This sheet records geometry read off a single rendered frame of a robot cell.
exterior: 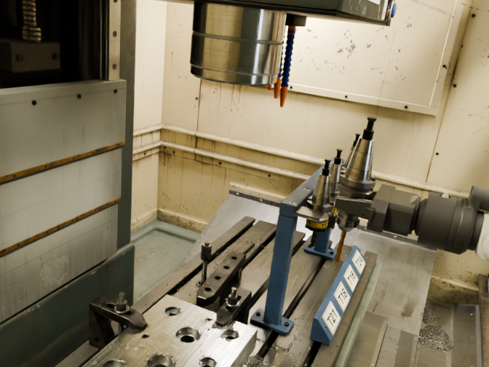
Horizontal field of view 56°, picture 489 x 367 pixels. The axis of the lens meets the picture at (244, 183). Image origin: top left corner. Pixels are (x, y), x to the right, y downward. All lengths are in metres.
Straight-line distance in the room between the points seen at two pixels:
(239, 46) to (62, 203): 0.64
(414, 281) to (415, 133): 0.54
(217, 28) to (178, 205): 1.56
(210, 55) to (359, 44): 1.08
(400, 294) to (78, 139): 1.19
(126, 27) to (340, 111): 0.88
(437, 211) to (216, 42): 0.44
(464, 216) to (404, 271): 1.07
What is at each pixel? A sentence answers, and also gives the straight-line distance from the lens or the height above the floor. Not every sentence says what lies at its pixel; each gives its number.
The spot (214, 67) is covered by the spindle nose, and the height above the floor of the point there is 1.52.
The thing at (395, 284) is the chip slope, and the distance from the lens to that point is 1.78.
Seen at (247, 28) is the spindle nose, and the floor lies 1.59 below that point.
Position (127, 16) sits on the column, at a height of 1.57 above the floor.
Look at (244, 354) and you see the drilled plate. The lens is 0.99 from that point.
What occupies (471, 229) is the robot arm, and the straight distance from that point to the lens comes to 0.77.
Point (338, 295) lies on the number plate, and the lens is 1.27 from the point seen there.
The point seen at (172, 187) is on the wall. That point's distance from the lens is 2.24.
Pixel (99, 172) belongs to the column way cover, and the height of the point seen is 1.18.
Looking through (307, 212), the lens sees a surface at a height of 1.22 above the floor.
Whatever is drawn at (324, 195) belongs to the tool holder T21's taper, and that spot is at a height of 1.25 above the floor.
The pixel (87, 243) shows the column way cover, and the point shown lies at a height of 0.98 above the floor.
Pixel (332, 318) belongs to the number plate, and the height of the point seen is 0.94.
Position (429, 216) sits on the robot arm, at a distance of 0.77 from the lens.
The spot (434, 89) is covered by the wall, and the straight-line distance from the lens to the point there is 1.76.
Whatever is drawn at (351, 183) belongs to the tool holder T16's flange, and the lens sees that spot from 0.78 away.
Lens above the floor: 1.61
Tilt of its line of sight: 20 degrees down
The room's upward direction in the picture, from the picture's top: 7 degrees clockwise
